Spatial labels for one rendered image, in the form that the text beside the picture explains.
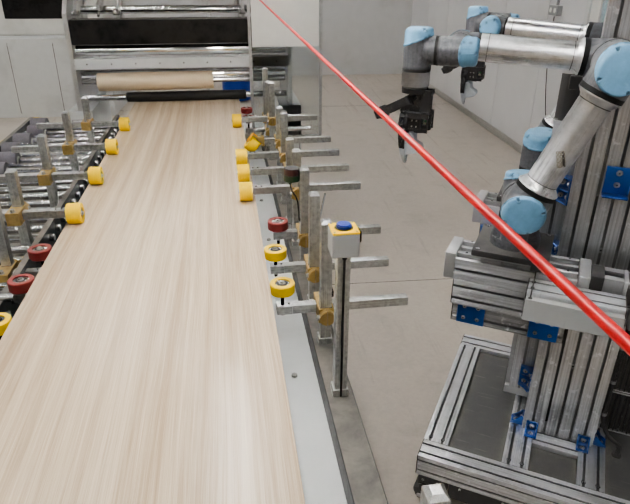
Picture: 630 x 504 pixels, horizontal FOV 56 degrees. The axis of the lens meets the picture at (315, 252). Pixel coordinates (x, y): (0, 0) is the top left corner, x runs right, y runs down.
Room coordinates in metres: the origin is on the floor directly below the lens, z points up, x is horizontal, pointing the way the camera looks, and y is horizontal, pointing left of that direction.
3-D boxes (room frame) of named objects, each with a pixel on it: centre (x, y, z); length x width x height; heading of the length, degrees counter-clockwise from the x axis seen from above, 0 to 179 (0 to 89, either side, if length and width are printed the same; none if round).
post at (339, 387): (1.37, -0.07, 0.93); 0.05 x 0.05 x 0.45; 9
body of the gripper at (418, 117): (1.64, -0.28, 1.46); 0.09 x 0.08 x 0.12; 66
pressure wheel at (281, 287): (1.65, 0.10, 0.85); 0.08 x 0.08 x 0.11
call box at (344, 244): (1.37, -0.07, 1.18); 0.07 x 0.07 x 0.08; 9
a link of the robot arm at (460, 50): (1.63, -0.37, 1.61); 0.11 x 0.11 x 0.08; 73
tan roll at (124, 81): (4.37, 0.93, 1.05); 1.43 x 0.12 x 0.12; 99
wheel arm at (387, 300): (1.68, -0.09, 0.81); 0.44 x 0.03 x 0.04; 99
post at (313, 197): (1.87, 0.00, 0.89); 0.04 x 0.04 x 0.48; 9
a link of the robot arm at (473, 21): (2.41, -0.61, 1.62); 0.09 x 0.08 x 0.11; 59
